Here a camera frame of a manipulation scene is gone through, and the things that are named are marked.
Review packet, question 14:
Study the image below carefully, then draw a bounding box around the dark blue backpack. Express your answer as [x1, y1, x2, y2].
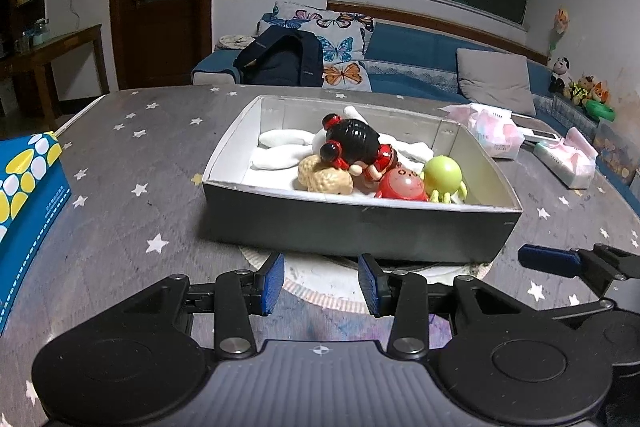
[234, 28, 325, 88]

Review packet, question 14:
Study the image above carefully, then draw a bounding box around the colourful storage box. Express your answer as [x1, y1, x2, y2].
[595, 119, 640, 185]

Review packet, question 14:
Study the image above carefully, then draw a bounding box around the white flat box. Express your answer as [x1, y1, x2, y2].
[515, 116, 560, 142]

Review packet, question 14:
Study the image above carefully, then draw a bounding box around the small pink tissue pack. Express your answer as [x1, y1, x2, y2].
[532, 128, 598, 188]

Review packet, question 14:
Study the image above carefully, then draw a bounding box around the green round toy figure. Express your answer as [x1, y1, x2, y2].
[422, 155, 470, 205]

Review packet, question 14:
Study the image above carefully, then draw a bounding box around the white plush rabbit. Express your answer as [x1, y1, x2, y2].
[250, 106, 435, 172]

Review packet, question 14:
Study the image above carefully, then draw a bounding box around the large pink tissue pack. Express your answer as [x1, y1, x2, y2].
[440, 103, 525, 159]

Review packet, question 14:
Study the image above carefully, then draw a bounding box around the red round toy figure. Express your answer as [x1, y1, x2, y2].
[374, 167, 430, 202]

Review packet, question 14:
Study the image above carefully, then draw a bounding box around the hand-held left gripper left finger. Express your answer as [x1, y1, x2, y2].
[115, 253, 287, 359]

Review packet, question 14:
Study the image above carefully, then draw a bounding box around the grey cardboard box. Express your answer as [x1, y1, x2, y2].
[201, 94, 523, 264]

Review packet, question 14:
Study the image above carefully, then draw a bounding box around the green plastic toy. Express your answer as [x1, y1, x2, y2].
[585, 99, 616, 120]

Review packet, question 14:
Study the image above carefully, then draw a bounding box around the blue dotted tissue box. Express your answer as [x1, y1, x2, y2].
[0, 132, 73, 338]

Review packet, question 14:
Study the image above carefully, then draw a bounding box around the grey cushion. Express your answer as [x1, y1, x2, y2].
[456, 48, 537, 116]

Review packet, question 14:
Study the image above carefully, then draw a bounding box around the wooden side table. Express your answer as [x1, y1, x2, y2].
[0, 23, 110, 118]

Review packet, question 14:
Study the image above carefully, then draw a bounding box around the blue sofa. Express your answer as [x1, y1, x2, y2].
[192, 19, 640, 188]

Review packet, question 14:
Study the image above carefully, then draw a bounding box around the panda plush toy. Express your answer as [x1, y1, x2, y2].
[547, 56, 573, 94]

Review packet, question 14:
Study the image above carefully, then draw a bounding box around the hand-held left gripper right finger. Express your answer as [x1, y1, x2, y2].
[357, 253, 538, 358]

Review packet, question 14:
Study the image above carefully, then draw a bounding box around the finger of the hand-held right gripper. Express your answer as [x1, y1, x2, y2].
[545, 299, 617, 327]
[520, 244, 640, 294]

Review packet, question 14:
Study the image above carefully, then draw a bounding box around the tan peanut toy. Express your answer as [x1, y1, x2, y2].
[298, 155, 353, 195]

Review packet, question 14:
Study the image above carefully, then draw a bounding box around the yellow black plush toy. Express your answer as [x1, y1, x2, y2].
[570, 76, 596, 105]

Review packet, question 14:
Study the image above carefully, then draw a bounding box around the black-haired doll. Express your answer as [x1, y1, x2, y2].
[319, 113, 401, 182]

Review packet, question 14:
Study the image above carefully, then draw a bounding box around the wall doll decoration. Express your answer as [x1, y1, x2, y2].
[552, 7, 571, 48]

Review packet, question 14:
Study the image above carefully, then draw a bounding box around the butterfly print pillow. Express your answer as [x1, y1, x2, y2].
[257, 1, 376, 90]

